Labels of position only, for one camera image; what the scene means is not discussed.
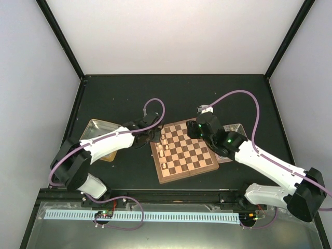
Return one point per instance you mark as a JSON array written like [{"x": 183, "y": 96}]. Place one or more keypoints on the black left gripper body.
[{"x": 154, "y": 138}]

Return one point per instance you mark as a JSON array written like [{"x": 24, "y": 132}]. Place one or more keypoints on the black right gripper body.
[{"x": 194, "y": 134}]

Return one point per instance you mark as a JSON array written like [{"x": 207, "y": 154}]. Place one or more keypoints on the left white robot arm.
[{"x": 72, "y": 163}]

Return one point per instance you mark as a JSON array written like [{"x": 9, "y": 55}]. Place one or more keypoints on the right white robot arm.
[{"x": 298, "y": 190}]

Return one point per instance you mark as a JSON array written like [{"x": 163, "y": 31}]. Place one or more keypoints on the wooden chess board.
[{"x": 185, "y": 157}]

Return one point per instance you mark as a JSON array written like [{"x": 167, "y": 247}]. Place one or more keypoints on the left controller board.
[{"x": 104, "y": 214}]

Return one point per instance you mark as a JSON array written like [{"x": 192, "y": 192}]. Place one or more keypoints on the controller board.
[
  {"x": 251, "y": 216},
  {"x": 104, "y": 214}
]

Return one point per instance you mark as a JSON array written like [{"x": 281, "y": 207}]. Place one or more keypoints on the right controller board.
[{"x": 251, "y": 216}]

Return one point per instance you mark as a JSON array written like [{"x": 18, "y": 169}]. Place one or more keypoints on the pink metal tray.
[{"x": 233, "y": 140}]

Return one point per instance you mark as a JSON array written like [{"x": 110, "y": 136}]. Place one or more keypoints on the gold metal tray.
[{"x": 97, "y": 128}]

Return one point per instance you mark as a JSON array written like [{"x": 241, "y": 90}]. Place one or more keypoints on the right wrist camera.
[{"x": 204, "y": 109}]

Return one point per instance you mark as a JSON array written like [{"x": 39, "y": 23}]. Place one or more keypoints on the black front rail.
[{"x": 225, "y": 199}]

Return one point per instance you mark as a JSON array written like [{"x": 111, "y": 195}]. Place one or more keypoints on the white slotted cable duct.
[{"x": 137, "y": 216}]

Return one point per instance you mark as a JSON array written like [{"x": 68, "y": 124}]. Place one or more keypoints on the black frame post right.
[{"x": 288, "y": 38}]

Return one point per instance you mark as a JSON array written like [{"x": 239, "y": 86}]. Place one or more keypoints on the black frame post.
[
  {"x": 48, "y": 14},
  {"x": 288, "y": 38}
]

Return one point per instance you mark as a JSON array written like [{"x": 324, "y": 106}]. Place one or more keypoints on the black frame post left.
[{"x": 48, "y": 14}]

